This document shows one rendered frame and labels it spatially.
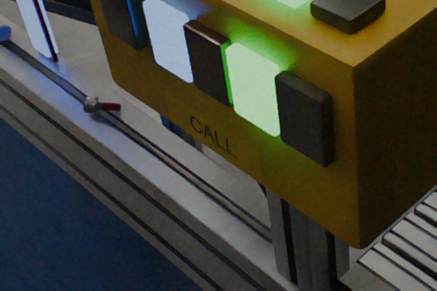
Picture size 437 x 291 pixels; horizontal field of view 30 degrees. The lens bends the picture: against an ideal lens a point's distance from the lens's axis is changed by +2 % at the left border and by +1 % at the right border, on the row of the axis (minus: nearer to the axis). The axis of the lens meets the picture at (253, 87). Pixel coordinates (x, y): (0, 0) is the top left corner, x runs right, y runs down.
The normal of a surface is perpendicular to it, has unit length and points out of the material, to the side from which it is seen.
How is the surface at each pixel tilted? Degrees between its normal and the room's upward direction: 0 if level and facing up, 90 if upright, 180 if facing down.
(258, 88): 90
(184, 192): 0
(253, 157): 90
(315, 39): 23
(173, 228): 90
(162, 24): 90
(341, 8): 0
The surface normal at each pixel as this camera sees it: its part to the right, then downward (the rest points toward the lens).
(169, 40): -0.72, 0.49
